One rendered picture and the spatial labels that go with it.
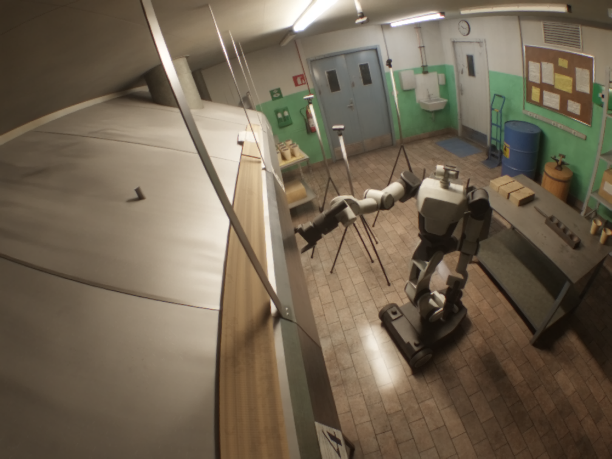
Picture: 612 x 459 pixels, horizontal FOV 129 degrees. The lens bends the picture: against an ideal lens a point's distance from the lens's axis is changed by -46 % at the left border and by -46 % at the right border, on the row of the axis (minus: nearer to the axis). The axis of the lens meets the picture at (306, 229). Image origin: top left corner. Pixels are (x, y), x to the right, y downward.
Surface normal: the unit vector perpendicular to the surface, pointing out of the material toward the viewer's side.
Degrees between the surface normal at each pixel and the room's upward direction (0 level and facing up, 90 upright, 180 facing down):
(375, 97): 90
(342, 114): 90
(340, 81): 90
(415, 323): 0
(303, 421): 54
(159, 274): 33
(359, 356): 0
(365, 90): 90
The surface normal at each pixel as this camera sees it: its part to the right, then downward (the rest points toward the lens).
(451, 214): -0.51, 0.48
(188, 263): 0.30, -0.82
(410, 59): 0.16, 0.55
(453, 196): -0.39, -0.26
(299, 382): 0.62, -0.70
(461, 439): -0.26, -0.78
